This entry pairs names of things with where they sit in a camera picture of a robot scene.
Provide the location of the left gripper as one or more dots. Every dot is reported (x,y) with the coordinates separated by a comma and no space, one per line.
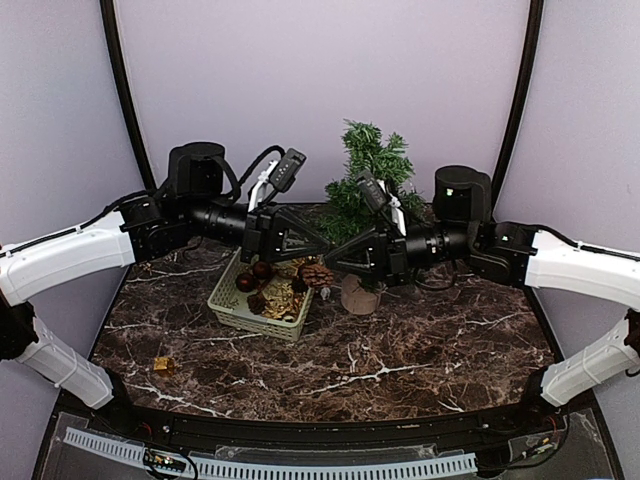
(267,236)

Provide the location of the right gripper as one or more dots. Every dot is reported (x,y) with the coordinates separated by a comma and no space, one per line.
(387,257)

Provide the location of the large brown pine cone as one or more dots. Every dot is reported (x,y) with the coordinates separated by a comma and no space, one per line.
(316,276)

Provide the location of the red ball ornament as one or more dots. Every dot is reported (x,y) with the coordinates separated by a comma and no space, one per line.
(262,270)
(246,282)

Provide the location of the small green christmas tree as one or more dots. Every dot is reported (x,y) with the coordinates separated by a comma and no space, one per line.
(347,214)

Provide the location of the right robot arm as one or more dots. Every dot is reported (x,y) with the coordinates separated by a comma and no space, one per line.
(512,254)

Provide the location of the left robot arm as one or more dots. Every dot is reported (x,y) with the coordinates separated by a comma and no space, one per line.
(199,198)

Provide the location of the wooden tree base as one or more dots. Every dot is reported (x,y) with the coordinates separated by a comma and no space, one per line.
(356,299)

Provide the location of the gold ornaments pile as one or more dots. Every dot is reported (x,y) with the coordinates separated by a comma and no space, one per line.
(285,292)

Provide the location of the beige plastic basket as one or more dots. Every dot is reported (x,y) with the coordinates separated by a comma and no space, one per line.
(230,305)

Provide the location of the gold gift box ornament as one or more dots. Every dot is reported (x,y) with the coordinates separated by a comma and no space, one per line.
(164,366)

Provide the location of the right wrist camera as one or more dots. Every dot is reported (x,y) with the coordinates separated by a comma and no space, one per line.
(380,200)

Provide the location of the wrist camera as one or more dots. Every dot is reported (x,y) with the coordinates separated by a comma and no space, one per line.
(380,200)
(277,178)

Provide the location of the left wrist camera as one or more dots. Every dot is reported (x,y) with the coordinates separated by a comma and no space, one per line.
(277,178)

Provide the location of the black front rail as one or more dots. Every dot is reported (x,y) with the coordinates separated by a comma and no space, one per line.
(484,430)

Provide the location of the left black frame post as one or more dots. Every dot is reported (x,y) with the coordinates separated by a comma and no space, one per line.
(118,67)

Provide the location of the black frame post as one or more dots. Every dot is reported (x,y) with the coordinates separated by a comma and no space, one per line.
(118,67)
(520,95)

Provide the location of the right black frame post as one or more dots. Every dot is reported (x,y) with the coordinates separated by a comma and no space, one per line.
(520,95)

